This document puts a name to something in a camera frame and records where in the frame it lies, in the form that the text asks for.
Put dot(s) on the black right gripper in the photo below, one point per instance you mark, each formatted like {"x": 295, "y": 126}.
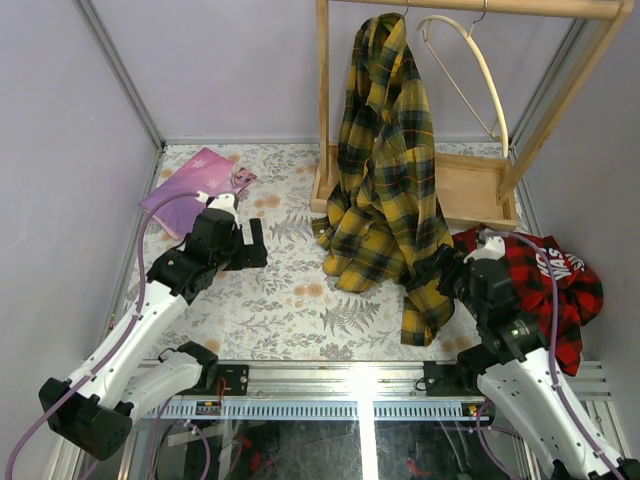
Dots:
{"x": 446, "y": 258}

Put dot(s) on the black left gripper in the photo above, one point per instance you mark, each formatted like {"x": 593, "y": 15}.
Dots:
{"x": 245, "y": 248}

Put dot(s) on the yellow plaid shirt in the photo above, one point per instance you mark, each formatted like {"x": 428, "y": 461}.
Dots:
{"x": 384, "y": 219}

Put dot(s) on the red black plaid shirt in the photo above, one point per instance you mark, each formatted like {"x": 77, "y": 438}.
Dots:
{"x": 558, "y": 288}

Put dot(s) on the cream clothes hanger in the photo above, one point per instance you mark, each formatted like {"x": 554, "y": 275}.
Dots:
{"x": 468, "y": 73}

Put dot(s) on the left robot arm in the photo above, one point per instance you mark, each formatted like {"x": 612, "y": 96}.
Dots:
{"x": 97, "y": 406}

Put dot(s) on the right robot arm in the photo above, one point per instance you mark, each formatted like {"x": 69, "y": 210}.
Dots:
{"x": 514, "y": 367}

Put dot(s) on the wooden clothes rack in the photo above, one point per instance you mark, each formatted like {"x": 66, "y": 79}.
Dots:
{"x": 473, "y": 189}

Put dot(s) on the purple folded cloth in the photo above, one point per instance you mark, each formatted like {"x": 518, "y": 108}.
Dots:
{"x": 206, "y": 172}

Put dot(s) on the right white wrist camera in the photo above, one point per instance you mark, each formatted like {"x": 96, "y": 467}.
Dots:
{"x": 491, "y": 246}

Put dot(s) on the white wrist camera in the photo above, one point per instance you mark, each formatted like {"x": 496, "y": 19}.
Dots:
{"x": 227, "y": 202}
{"x": 491, "y": 246}

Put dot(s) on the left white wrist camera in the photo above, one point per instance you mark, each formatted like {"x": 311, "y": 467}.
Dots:
{"x": 227, "y": 202}

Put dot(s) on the aluminium mounting rail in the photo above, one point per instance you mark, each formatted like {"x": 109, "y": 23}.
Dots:
{"x": 333, "y": 390}

